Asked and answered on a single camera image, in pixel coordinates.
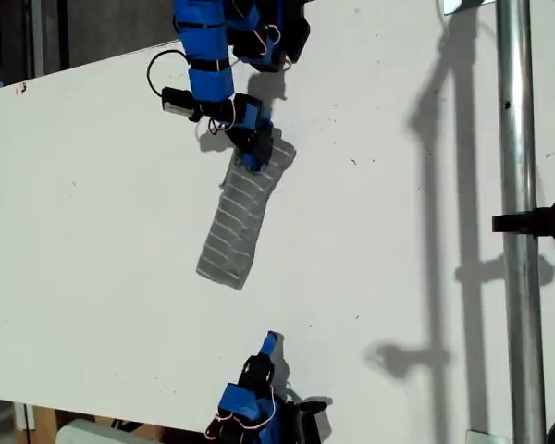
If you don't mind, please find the black clamp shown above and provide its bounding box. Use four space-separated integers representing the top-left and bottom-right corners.
491 196 555 245

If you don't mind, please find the steel post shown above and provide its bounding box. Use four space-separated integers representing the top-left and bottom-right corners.
495 0 548 444

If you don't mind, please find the black camera cable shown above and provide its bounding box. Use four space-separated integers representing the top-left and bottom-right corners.
146 49 191 99

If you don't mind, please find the grey striped towel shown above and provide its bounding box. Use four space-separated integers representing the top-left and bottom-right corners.
195 128 298 291

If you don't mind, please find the wooden table leg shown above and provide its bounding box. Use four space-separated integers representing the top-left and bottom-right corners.
13 401 59 434

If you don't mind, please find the white box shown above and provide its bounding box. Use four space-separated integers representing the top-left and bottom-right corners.
56 418 163 444

